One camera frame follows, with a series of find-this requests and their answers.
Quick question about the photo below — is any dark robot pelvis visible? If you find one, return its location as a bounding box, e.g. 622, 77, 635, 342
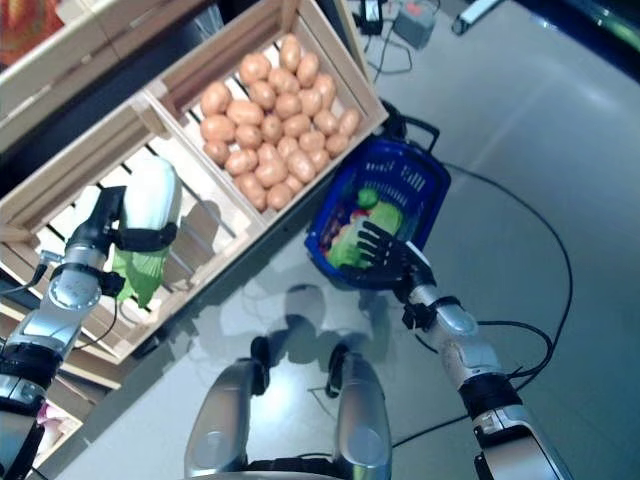
239, 452, 346, 480

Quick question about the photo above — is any blue plastic shopping basket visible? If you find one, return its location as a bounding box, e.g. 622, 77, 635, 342
303, 99, 452, 292

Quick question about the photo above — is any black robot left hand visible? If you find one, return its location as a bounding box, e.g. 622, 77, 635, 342
66, 184, 180, 255

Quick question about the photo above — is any purple onion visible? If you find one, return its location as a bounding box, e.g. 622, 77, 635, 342
37, 403, 81, 437

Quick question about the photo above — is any wooden pumpkin crate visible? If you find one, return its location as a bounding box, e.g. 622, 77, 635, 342
0, 0, 216, 151

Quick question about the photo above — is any black robot left foot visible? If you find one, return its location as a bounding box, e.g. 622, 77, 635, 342
249, 335, 272, 395

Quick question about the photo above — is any grey power strip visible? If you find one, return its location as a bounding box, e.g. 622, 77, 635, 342
393, 1, 435, 50

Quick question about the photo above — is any black power adapter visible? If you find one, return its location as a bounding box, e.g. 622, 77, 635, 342
358, 0, 387, 37

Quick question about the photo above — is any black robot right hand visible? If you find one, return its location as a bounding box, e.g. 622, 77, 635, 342
339, 219, 437, 305

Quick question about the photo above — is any black floor cable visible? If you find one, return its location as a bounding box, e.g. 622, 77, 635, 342
389, 159, 574, 451

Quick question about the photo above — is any wooden cabbage crate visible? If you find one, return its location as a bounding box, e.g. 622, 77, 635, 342
0, 87, 269, 364

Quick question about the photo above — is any silver robot right leg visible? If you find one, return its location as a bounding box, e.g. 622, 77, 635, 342
335, 349, 392, 480

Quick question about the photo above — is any wooden potato crate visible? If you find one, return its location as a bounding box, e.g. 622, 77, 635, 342
144, 0, 390, 229

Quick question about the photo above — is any black robot foot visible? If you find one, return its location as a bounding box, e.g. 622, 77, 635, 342
249, 335, 272, 395
326, 343, 352, 400

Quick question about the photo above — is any napa cabbage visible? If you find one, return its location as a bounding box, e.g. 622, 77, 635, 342
326, 222, 374, 270
368, 199, 404, 236
109, 156, 185, 310

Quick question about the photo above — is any wooden vegetable display stand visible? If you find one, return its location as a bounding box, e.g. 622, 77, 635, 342
0, 0, 391, 391

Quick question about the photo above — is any black robot right foot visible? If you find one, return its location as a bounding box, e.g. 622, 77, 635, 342
326, 343, 352, 400

